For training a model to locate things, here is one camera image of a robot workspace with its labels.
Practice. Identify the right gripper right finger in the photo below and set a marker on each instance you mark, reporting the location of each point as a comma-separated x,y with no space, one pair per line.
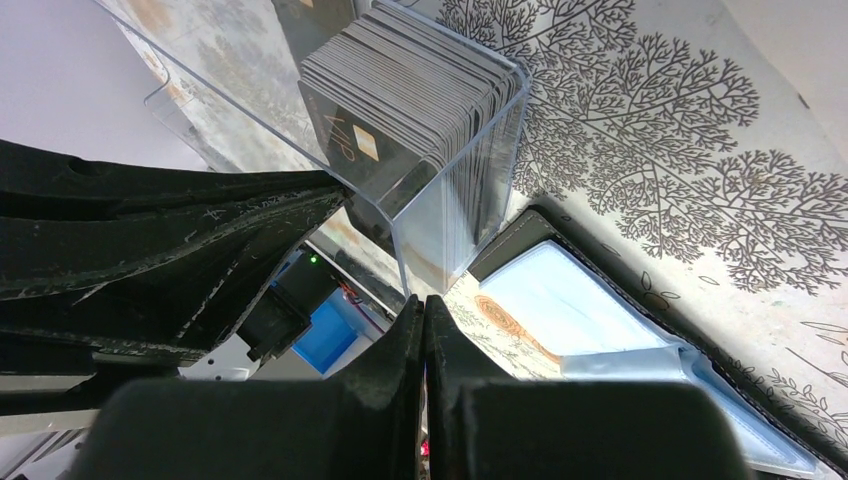
485,424

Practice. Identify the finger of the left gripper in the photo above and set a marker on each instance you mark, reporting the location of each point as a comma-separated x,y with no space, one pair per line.
140,261

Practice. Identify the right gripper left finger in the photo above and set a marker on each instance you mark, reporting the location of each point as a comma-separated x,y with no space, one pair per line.
362,422

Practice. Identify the black leather card holder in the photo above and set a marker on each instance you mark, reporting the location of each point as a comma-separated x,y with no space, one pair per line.
595,331

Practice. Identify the clear acrylic card stand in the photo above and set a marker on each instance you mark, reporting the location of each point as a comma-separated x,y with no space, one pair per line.
397,132

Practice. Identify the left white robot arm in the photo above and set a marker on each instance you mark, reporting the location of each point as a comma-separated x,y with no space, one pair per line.
30,364

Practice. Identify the blue plastic bin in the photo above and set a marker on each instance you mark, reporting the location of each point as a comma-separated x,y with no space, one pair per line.
329,336

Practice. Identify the floral patterned table mat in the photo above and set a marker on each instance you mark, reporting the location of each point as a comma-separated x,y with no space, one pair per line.
681,160

